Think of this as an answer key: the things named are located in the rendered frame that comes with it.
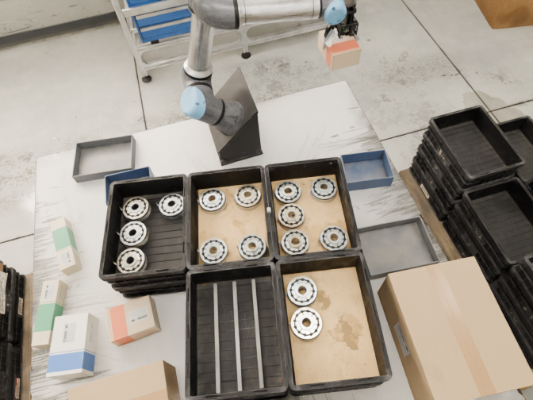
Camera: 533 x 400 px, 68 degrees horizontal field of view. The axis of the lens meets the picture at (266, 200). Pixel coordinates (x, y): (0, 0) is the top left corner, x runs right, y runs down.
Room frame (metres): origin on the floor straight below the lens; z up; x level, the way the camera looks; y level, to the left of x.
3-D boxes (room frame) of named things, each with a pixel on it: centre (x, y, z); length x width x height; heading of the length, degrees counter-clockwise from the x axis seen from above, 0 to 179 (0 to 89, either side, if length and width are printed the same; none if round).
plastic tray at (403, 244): (0.59, -0.48, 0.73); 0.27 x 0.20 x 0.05; 95
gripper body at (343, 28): (1.32, -0.37, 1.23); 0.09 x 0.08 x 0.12; 11
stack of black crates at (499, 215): (0.76, -1.14, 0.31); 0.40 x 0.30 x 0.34; 11
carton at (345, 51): (1.34, -0.37, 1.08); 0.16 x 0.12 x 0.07; 11
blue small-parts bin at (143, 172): (1.00, 0.59, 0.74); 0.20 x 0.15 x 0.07; 98
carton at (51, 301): (0.47, 0.86, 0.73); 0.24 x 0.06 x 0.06; 1
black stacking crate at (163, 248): (0.70, 0.45, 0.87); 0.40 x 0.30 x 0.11; 0
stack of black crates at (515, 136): (1.23, -1.46, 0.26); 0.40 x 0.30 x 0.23; 11
